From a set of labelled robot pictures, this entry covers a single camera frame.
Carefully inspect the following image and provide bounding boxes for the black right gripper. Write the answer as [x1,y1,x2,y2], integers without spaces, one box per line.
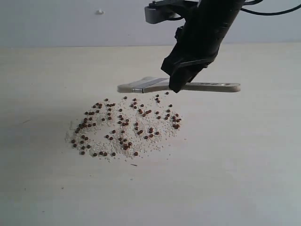
[161,0,245,93]

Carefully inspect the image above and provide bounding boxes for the red beans and white grains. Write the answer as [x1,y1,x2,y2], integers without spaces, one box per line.
[64,91,183,162]

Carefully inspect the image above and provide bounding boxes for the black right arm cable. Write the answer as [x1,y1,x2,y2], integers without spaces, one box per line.
[239,0,301,16]

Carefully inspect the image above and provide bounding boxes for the wooden paint brush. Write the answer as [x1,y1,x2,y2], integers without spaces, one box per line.
[117,77,241,94]

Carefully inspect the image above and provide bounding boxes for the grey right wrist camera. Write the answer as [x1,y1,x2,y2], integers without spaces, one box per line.
[144,0,198,24]

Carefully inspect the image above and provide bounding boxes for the small white wall blob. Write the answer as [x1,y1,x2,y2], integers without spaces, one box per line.
[95,9,105,15]

